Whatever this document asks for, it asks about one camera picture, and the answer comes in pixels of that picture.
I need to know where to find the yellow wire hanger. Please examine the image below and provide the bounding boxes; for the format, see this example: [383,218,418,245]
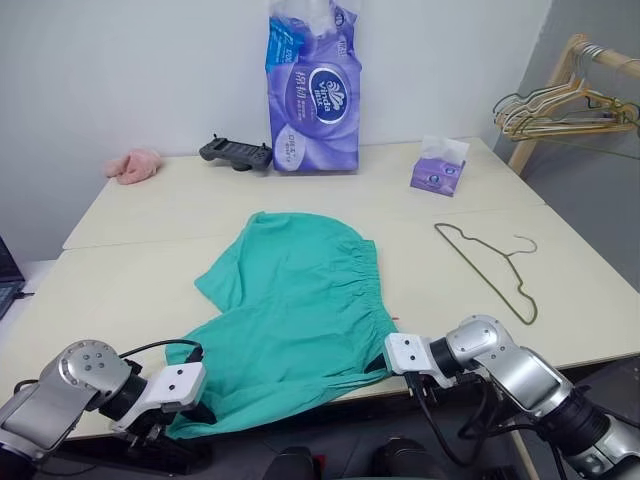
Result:
[574,47,640,126]

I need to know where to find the pink cloth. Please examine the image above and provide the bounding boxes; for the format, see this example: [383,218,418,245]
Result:
[103,147,162,186]

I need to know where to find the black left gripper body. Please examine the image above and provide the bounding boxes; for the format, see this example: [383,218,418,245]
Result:
[172,402,219,427]

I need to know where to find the green wire hanger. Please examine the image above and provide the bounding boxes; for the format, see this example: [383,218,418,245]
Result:
[492,89,640,162]

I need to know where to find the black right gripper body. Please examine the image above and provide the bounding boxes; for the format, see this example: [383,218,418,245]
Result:
[364,352,391,376]

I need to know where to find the wooden clothes rack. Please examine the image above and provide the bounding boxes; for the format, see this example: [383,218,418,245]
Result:
[507,33,640,176]

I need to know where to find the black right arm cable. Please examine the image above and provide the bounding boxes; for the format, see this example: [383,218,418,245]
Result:
[405,372,566,480]

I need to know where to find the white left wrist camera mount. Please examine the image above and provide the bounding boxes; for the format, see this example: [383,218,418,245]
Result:
[110,362,207,432]

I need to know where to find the olive wire hanger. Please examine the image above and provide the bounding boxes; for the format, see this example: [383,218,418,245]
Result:
[433,222,539,325]

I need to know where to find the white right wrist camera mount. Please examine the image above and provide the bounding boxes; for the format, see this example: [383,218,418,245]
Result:
[383,332,457,389]

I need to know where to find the black handheld controller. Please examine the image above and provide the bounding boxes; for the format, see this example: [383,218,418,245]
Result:
[198,132,274,172]

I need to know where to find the large purple tissue pack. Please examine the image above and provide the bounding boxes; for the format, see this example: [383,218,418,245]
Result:
[262,0,364,175]

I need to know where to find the dark laptop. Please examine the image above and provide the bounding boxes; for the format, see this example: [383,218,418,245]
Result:
[0,234,25,321]

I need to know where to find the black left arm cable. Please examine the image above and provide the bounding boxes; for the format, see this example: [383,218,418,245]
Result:
[118,340,206,365]

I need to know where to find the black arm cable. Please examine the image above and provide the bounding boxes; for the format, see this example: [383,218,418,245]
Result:
[118,340,206,365]
[405,372,566,480]

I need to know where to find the beige wire hanger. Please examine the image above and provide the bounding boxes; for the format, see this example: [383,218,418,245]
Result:
[493,47,636,140]

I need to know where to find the dark rounded shape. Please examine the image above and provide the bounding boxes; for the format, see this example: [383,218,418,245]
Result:
[368,436,447,480]
[263,446,324,480]

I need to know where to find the small purple tissue box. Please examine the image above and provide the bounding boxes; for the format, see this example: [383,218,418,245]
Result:
[409,133,471,197]

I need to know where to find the green shorts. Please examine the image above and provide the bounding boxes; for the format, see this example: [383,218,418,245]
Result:
[164,210,401,441]

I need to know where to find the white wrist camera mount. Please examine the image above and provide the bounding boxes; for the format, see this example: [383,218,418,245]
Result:
[110,362,207,432]
[383,332,457,389]

